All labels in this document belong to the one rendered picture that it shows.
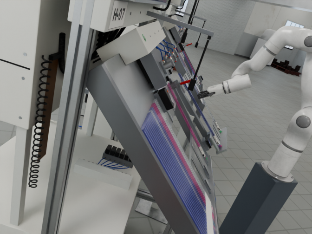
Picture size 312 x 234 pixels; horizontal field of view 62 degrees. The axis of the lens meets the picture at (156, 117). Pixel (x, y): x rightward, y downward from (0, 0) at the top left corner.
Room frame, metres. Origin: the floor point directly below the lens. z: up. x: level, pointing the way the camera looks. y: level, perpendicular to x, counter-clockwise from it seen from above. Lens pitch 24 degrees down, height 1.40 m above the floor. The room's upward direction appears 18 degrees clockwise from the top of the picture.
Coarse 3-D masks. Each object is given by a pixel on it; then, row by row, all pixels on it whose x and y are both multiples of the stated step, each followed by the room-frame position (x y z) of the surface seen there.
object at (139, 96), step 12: (108, 60) 0.65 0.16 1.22; (120, 60) 0.73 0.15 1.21; (120, 72) 0.68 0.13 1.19; (132, 72) 0.78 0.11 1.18; (120, 84) 0.64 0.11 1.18; (132, 84) 0.73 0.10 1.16; (144, 84) 0.84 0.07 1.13; (132, 96) 0.68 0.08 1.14; (144, 96) 0.78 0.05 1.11; (132, 108) 0.63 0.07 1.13; (144, 108) 0.72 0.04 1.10; (168, 120) 0.89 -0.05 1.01
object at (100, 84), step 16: (96, 80) 0.57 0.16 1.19; (112, 80) 0.58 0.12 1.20; (96, 96) 0.57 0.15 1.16; (112, 96) 0.57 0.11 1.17; (112, 112) 0.56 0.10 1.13; (128, 112) 0.56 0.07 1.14; (112, 128) 0.56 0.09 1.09; (128, 128) 0.56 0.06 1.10; (128, 144) 0.56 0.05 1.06; (144, 144) 0.56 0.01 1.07; (144, 160) 0.56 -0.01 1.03; (144, 176) 0.56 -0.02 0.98; (160, 176) 0.56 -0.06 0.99; (160, 192) 0.56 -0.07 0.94; (176, 192) 0.58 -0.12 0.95; (160, 208) 0.56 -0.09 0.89; (176, 208) 0.56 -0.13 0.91; (176, 224) 0.56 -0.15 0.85; (192, 224) 0.56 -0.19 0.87
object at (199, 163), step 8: (192, 128) 1.24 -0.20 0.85; (192, 136) 1.15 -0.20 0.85; (192, 144) 1.06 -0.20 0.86; (200, 144) 1.23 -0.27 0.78; (192, 152) 1.00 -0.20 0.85; (200, 152) 1.14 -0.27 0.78; (192, 160) 0.93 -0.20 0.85; (200, 160) 1.06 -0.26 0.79; (200, 168) 0.99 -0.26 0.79; (200, 176) 0.93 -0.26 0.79; (208, 176) 1.04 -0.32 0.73; (208, 192) 0.93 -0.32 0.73
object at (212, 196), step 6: (210, 156) 1.23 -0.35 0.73; (210, 162) 1.16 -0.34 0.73; (210, 168) 1.12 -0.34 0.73; (210, 174) 1.07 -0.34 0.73; (210, 180) 1.02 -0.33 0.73; (210, 186) 0.98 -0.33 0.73; (210, 198) 0.90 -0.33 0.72; (216, 210) 0.83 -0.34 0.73; (216, 216) 0.79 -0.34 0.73; (216, 222) 0.76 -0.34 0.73; (216, 228) 0.73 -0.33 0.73
